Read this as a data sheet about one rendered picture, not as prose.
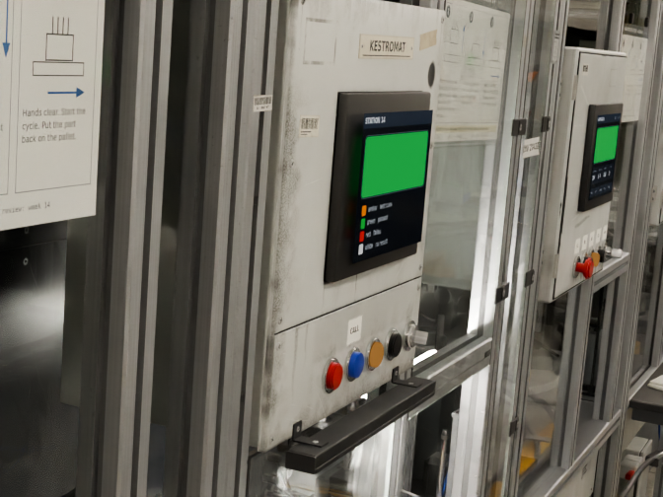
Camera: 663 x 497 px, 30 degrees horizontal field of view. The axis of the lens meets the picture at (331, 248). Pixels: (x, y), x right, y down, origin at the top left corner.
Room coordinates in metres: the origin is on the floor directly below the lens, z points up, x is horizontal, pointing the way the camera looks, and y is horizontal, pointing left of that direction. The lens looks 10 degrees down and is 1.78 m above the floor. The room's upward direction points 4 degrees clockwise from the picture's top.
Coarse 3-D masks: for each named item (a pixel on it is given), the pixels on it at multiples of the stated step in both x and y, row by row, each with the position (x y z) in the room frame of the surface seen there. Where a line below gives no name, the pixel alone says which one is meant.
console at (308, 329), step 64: (320, 0) 1.23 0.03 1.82; (320, 64) 1.24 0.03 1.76; (384, 64) 1.40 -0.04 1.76; (320, 128) 1.25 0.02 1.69; (320, 192) 1.26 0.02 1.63; (320, 256) 1.27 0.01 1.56; (384, 256) 1.41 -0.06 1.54; (320, 320) 1.29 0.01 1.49; (384, 320) 1.46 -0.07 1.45; (256, 384) 1.20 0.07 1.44; (320, 384) 1.30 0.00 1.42
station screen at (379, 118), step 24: (384, 120) 1.35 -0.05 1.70; (408, 120) 1.42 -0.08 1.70; (360, 168) 1.30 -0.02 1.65; (360, 192) 1.30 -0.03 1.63; (384, 192) 1.36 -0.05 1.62; (408, 192) 1.44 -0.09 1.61; (360, 216) 1.31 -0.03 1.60; (384, 216) 1.37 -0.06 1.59; (408, 216) 1.44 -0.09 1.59; (360, 240) 1.31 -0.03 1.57; (384, 240) 1.38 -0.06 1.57; (408, 240) 1.45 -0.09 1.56
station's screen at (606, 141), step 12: (600, 120) 2.33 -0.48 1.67; (612, 120) 2.43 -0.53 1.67; (600, 132) 2.34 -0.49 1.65; (612, 132) 2.44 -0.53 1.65; (600, 144) 2.35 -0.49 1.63; (612, 144) 2.45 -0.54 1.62; (600, 156) 2.36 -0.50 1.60; (612, 156) 2.46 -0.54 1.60; (600, 168) 2.37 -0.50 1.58; (612, 168) 2.48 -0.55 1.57; (600, 180) 2.39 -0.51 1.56; (612, 180) 2.49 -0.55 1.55; (600, 192) 2.40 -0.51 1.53
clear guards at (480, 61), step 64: (448, 0) 1.60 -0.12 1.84; (512, 0) 1.86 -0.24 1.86; (448, 64) 1.62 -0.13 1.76; (512, 64) 1.89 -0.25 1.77; (448, 128) 1.65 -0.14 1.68; (448, 192) 1.67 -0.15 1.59; (448, 256) 1.69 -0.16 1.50; (512, 256) 1.99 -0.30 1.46; (448, 320) 1.72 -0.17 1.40; (512, 320) 2.03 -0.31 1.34; (384, 384) 1.50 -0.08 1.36; (448, 384) 1.74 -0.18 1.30; (512, 384) 2.07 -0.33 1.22; (384, 448) 1.52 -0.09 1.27
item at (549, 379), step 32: (576, 0) 2.30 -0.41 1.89; (608, 0) 2.54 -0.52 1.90; (640, 0) 2.85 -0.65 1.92; (576, 32) 3.18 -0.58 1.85; (640, 32) 2.85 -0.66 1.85; (640, 64) 2.89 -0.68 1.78; (640, 96) 2.93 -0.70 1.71; (608, 224) 2.78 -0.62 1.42; (576, 288) 2.55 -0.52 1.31; (544, 320) 2.32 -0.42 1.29; (544, 352) 2.34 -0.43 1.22; (544, 384) 2.37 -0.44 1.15; (544, 416) 2.39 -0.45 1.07; (544, 448) 2.42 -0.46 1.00; (544, 480) 2.45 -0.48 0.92
